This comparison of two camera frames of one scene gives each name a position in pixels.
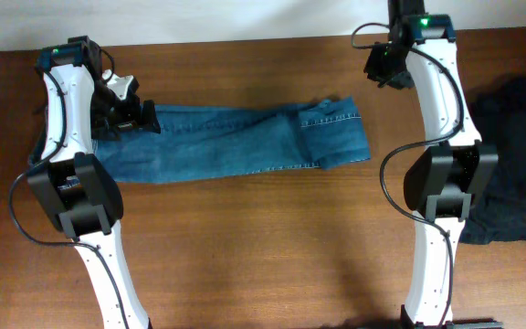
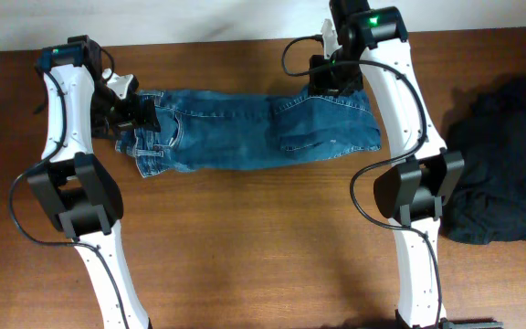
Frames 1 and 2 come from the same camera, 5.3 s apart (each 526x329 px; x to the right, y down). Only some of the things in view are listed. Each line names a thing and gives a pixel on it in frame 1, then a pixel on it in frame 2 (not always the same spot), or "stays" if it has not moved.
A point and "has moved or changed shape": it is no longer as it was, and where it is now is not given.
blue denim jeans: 206,142 has moved or changed shape
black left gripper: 131,119 stays
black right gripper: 373,68 -> 322,84
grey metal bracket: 450,324 stays
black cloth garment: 515,118 stays
